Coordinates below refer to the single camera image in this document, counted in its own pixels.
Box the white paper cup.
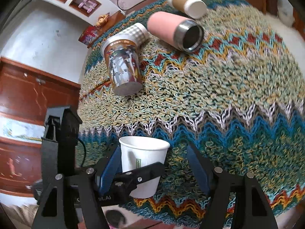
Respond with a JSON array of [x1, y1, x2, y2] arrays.
[[119, 136, 170, 198]]

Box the printed cartoon paper cup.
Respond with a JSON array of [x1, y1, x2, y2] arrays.
[[101, 34, 142, 96]]

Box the pink steel thermos cup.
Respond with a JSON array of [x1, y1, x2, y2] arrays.
[[147, 11, 204, 53]]

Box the white checkered cup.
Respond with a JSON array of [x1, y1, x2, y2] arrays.
[[118, 23, 149, 46]]

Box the brown sleeved coffee cup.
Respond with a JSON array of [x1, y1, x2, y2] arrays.
[[167, 0, 207, 19]]

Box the colourful knitted zigzag cloth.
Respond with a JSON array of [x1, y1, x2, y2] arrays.
[[77, 0, 304, 227]]

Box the red wooden cabinet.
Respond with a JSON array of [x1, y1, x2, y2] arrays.
[[1, 57, 80, 198]]

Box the red snack box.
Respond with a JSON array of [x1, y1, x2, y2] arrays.
[[78, 26, 99, 46]]

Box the orange toy figurine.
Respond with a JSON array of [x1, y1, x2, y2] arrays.
[[95, 12, 110, 28]]

